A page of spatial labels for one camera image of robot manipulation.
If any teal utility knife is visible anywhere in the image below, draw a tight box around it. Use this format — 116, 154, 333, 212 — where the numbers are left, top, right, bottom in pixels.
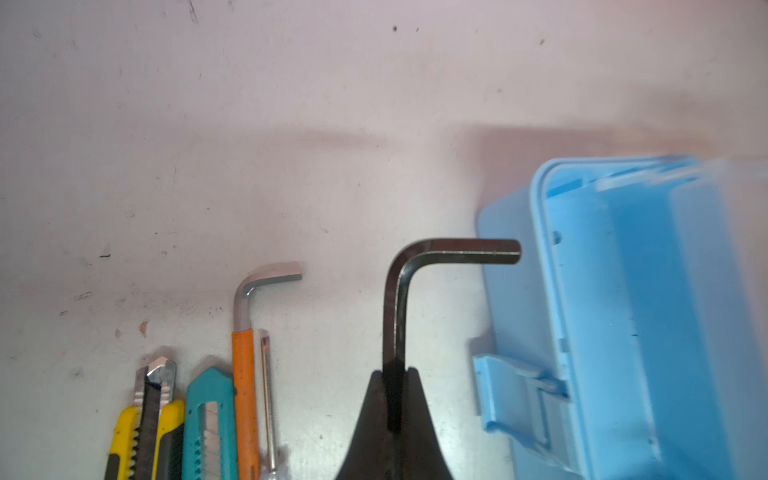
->
182, 367, 239, 480

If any yellow black utility knife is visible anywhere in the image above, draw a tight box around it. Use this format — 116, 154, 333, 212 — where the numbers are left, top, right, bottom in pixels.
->
104, 356, 185, 480

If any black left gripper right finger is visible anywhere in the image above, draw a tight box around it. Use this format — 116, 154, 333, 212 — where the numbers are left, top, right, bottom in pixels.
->
400, 368, 453, 479

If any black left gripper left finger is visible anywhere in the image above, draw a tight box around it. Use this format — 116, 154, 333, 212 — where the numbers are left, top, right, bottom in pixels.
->
337, 371, 393, 480

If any orange handled hex key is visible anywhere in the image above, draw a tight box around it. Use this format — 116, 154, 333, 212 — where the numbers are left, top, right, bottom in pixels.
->
231, 262, 303, 480

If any thin red precision screwdriver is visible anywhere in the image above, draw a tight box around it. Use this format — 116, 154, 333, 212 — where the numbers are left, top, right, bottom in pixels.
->
260, 331, 278, 478

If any light blue plastic tool box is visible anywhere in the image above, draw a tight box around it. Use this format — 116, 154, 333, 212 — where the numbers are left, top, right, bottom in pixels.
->
473, 157, 767, 479

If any black large hex key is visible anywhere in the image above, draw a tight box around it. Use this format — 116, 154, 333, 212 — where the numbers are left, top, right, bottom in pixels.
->
382, 238, 522, 433

